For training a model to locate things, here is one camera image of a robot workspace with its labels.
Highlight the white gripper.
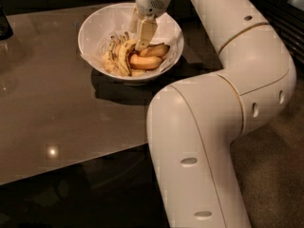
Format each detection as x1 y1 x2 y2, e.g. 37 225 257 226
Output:
129 0 171 51

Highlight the spotted yellow banana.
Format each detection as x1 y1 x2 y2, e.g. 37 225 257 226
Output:
118 39 136 76

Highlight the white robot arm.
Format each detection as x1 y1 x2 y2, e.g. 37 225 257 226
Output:
146 0 296 228

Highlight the upper orange-yellow banana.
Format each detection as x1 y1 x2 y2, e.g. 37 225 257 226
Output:
139 44 170 58

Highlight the white ceramic bowl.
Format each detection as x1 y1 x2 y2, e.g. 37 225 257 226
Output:
77 2 185 86

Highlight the white paper liner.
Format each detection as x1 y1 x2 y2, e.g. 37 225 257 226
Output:
80 10 183 78

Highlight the small bananas bunch left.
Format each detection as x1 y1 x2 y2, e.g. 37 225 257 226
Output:
102 35 129 76

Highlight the dark object at table edge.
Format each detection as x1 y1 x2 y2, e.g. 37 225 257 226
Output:
0 4 13 40

